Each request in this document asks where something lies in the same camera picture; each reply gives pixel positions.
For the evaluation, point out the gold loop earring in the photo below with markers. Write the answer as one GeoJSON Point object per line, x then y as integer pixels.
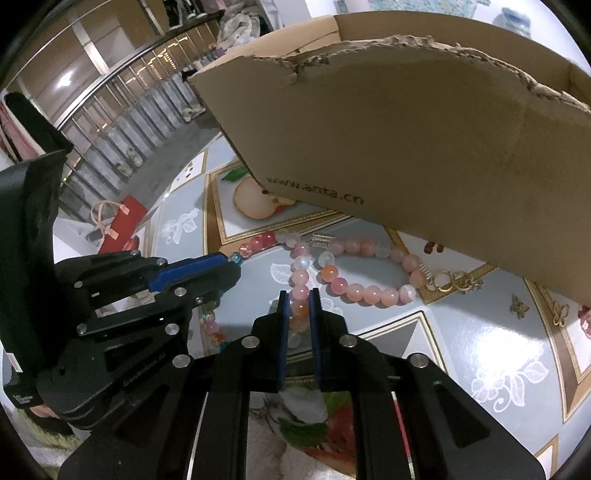
{"type": "Point", "coordinates": [455, 280]}

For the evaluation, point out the fruit print tablecloth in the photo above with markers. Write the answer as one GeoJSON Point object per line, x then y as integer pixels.
{"type": "Point", "coordinates": [461, 332]}

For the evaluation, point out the hanging clothes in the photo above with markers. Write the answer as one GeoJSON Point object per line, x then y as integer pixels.
{"type": "Point", "coordinates": [189, 11]}

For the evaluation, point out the blue white vase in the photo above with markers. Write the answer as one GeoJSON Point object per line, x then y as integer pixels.
{"type": "Point", "coordinates": [515, 23]}

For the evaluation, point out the small gold butterfly earring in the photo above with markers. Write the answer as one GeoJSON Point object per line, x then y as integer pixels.
{"type": "Point", "coordinates": [519, 307]}

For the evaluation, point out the brown cardboard box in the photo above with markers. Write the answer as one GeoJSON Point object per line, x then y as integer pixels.
{"type": "Point", "coordinates": [392, 138]}

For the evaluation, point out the metal stair railing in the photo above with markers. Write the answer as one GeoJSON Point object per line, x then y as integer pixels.
{"type": "Point", "coordinates": [115, 134]}

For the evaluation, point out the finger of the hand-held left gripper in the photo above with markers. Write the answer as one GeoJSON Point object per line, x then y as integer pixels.
{"type": "Point", "coordinates": [194, 267]}
{"type": "Point", "coordinates": [212, 281]}

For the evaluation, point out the black chair back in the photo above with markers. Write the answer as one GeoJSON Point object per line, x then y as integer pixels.
{"type": "Point", "coordinates": [32, 124]}

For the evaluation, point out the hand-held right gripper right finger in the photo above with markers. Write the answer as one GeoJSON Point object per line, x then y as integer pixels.
{"type": "Point", "coordinates": [315, 341]}

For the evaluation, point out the beige shoe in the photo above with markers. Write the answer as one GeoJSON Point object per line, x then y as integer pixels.
{"type": "Point", "coordinates": [123, 169]}
{"type": "Point", "coordinates": [191, 113]}
{"type": "Point", "coordinates": [135, 156]}

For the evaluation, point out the person's left forearm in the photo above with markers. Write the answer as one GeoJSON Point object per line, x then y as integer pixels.
{"type": "Point", "coordinates": [46, 443]}

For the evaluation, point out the pink cloth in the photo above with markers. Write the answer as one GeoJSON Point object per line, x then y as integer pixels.
{"type": "Point", "coordinates": [11, 134]}

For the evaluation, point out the red gift bag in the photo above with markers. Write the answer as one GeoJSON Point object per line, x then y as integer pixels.
{"type": "Point", "coordinates": [131, 217]}

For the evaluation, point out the wooden wardrobe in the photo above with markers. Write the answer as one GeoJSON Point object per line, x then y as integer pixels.
{"type": "Point", "coordinates": [92, 55]}

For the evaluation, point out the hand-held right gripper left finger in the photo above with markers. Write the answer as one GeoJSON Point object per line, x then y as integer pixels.
{"type": "Point", "coordinates": [282, 341]}

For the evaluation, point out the white quilt pile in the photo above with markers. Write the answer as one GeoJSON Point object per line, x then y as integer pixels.
{"type": "Point", "coordinates": [240, 27]}

